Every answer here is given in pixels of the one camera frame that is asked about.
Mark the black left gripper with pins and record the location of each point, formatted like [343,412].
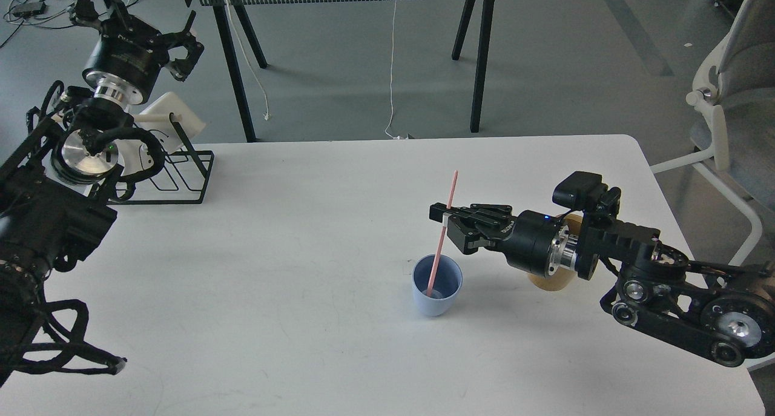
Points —
[129,51]

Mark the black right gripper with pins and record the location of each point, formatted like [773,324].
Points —
[539,244]

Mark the pink chopstick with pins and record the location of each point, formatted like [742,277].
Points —
[438,252]

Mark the blue plastic cup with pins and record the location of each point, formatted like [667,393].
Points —
[447,283]

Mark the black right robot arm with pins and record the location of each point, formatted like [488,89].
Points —
[723,313]

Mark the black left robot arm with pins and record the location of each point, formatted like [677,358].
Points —
[83,151]

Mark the white square plate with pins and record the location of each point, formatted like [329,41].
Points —
[160,117]

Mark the bamboo cylinder holder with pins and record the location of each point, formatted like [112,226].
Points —
[563,276]

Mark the white ceramic mug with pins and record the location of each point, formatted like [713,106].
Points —
[142,157]

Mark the white office chair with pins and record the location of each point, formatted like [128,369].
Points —
[733,92]

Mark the black wire dish rack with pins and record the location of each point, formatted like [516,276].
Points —
[183,181]

